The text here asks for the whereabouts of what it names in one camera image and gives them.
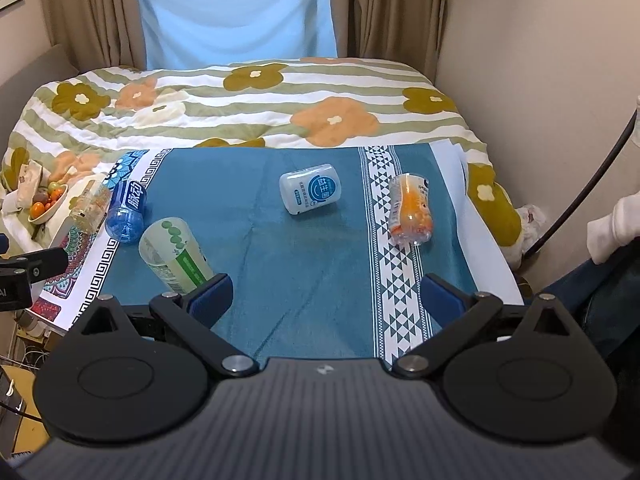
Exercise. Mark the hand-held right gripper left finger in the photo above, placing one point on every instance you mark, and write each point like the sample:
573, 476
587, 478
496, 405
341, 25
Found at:
212, 296

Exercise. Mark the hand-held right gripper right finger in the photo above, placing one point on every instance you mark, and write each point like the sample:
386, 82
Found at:
441, 296

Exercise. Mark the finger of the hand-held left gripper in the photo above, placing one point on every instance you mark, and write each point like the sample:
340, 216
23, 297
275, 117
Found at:
42, 262

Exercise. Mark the patterned mandala cloth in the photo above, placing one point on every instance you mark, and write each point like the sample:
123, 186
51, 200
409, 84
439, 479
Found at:
75, 280

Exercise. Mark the green label clear plastic bottle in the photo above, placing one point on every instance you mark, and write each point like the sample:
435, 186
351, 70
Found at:
172, 255

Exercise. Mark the bowl of small fruits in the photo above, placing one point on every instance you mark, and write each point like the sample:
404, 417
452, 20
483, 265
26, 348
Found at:
47, 202

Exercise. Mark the clear glass jar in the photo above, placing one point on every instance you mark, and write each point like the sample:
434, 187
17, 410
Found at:
91, 207

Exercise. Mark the beige printed pouch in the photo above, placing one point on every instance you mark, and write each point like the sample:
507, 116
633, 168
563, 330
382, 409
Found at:
22, 185

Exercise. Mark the orange clear plastic bottle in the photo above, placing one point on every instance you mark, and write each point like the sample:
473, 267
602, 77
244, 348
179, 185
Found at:
411, 210

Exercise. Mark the blue table cloth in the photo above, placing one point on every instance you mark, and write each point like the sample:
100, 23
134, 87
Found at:
300, 270

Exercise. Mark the blue plastic bottle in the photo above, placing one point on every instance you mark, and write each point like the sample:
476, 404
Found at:
125, 212

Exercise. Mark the wooden furniture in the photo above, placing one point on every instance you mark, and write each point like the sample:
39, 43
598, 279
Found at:
20, 410

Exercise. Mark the white blue label container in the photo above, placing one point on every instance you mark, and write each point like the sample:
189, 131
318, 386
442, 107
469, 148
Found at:
310, 190

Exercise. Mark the person's blue jeans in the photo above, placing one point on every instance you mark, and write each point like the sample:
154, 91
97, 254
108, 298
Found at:
600, 300

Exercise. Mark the grey headboard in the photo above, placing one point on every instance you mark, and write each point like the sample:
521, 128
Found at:
35, 75

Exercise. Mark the floral striped blanket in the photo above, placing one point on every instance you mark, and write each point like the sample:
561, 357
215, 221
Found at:
325, 120

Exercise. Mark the beige curtain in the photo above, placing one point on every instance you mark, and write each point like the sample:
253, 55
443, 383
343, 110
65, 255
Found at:
395, 15
90, 15

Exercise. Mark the blue window blind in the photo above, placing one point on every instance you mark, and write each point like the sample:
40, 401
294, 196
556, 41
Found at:
235, 15

